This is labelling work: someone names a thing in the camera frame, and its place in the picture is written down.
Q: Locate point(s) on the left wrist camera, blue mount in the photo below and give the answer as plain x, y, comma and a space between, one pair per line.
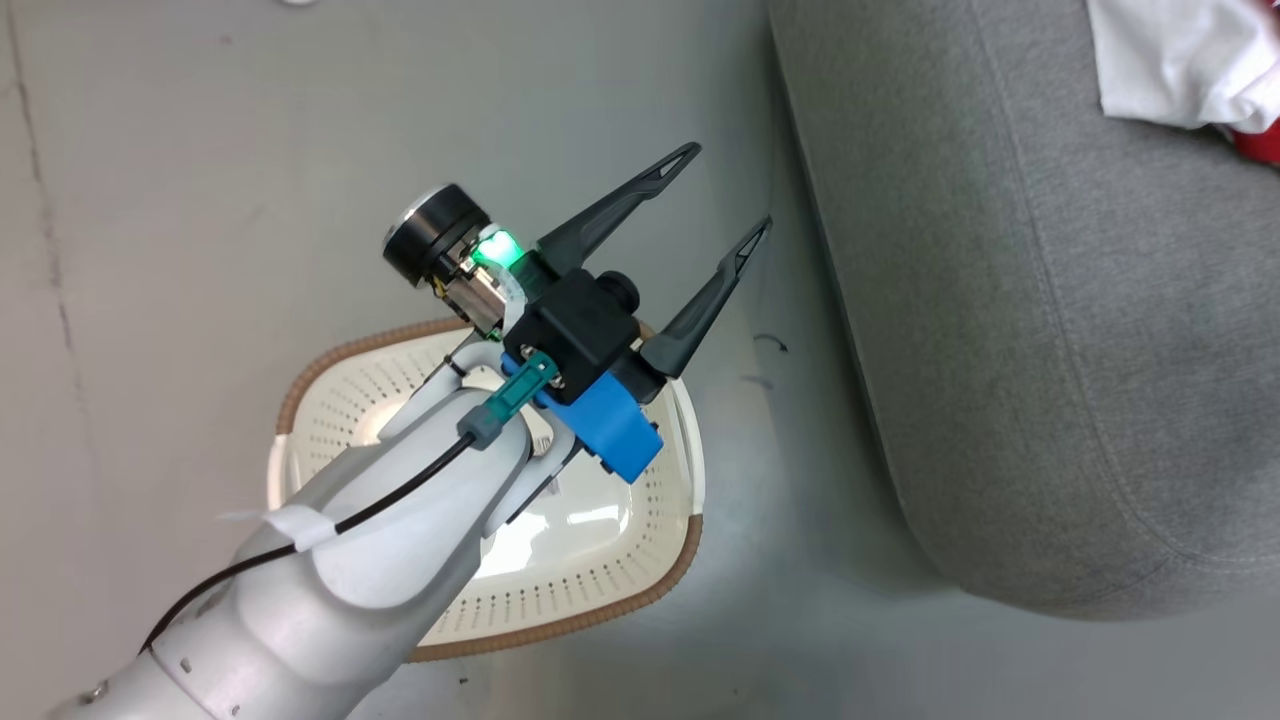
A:
580, 330

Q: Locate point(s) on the white garment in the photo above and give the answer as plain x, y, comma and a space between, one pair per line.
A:
1180, 60

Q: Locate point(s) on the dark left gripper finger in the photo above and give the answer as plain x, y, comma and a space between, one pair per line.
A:
610, 215
700, 315

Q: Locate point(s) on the cream laundry basket, brown rim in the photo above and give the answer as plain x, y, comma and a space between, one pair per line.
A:
600, 560

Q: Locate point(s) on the grey fabric sofa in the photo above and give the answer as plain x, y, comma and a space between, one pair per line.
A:
1050, 300

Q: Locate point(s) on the left gripper body with black motor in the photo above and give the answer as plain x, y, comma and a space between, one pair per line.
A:
435, 235

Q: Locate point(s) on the white tape strip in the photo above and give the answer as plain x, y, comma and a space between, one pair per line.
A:
300, 527

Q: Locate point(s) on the red basketball jersey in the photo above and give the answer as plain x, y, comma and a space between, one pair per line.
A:
1262, 145

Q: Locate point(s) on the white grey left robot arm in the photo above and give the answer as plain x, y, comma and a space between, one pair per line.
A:
380, 560

